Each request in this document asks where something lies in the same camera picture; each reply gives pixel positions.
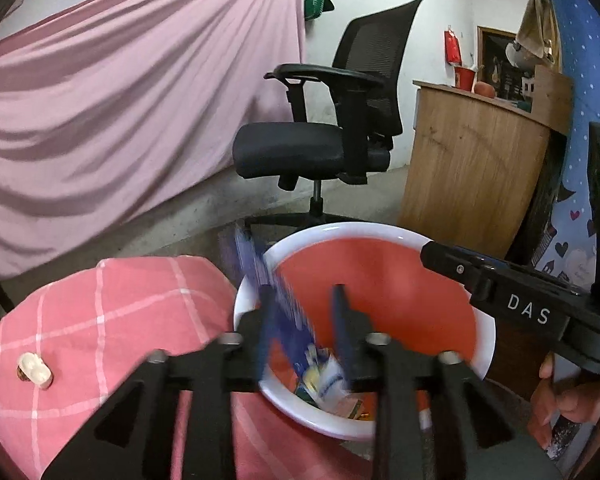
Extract white peanut shell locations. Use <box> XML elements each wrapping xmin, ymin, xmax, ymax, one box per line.
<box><xmin>16</xmin><ymin>352</ymin><xmax>54</xmax><ymax>390</ymax></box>

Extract blue dotted curtain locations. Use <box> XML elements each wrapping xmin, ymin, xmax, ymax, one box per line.
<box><xmin>535</xmin><ymin>0</ymin><xmax>600</xmax><ymax>290</ymax></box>

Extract red cup on cabinet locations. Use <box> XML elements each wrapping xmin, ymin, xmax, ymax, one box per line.
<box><xmin>454</xmin><ymin>66</ymin><xmax>476</xmax><ymax>92</ymax></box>

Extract person's right hand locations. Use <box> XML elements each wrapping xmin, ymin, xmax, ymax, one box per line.
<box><xmin>528</xmin><ymin>353</ymin><xmax>600</xmax><ymax>450</ymax></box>

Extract pink hanging sheet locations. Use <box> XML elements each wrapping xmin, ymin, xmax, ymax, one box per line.
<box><xmin>0</xmin><ymin>0</ymin><xmax>304</xmax><ymax>281</ymax></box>

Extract orange fruit on cabinet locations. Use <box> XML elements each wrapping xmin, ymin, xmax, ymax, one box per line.
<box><xmin>474</xmin><ymin>81</ymin><xmax>496</xmax><ymax>99</ymax></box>

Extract wooden cabinet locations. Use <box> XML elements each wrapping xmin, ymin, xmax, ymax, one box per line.
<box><xmin>399</xmin><ymin>66</ymin><xmax>574</xmax><ymax>263</ymax></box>

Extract black office chair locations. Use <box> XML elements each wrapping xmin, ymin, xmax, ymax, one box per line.
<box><xmin>233</xmin><ymin>0</ymin><xmax>422</xmax><ymax>231</ymax></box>

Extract pink checked tablecloth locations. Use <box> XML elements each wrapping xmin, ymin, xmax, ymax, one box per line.
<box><xmin>0</xmin><ymin>254</ymin><xmax>376</xmax><ymax>480</ymax></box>

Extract red and white trash bin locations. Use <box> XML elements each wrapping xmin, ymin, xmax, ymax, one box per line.
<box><xmin>232</xmin><ymin>221</ymin><xmax>496</xmax><ymax>442</ymax></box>

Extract green dustpan on wall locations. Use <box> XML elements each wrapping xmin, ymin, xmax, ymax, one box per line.
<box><xmin>303</xmin><ymin>0</ymin><xmax>335</xmax><ymax>21</ymax></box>

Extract blue cardboard box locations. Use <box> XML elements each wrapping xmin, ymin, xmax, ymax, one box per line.
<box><xmin>225</xmin><ymin>226</ymin><xmax>356</xmax><ymax>415</ymax></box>

